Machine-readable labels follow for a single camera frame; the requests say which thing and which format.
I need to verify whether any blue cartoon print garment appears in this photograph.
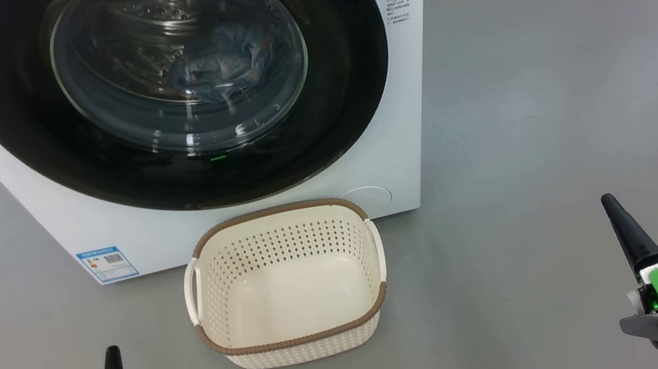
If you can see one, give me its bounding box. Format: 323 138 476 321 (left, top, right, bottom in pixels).
164 16 287 110

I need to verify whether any black round glass washer door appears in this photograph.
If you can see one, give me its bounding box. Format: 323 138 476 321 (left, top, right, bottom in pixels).
0 0 411 245

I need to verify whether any cream perforated laundry basket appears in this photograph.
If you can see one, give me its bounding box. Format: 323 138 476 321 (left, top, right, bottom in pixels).
172 189 401 369

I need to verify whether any white front-load washing machine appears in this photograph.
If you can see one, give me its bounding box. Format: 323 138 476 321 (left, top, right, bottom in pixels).
0 0 474 303

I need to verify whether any blue energy label sticker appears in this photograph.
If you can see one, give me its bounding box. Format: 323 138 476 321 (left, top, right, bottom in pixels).
75 242 140 288

